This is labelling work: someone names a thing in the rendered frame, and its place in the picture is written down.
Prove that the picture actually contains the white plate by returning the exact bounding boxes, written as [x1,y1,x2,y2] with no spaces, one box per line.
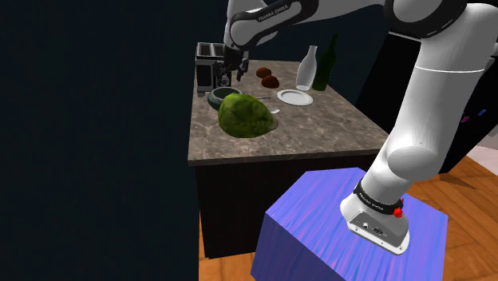
[276,89,314,107]

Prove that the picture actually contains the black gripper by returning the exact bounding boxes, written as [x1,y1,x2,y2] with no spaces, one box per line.
[211,46,250,87]

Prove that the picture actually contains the blue purple robot stand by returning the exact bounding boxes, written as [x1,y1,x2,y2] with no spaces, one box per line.
[250,167,449,281]

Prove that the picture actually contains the grey green bowl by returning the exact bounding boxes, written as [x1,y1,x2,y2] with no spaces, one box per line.
[207,86,243,113]

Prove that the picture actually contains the dark kitchen island cabinet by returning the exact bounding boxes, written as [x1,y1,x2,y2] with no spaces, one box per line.
[187,149,384,260]

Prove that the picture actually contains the silver toaster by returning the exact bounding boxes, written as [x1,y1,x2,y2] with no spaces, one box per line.
[195,42,233,93]

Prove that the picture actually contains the clear glass bottle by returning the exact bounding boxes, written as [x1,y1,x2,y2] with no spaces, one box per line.
[295,45,318,92]

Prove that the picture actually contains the dark green wine bottle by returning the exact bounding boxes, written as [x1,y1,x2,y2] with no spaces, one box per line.
[311,33,339,92]

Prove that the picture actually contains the silver spoon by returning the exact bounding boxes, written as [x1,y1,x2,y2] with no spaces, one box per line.
[255,96,281,115]

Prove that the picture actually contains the green cabbage head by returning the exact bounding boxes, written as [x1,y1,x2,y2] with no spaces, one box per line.
[217,93,279,139]

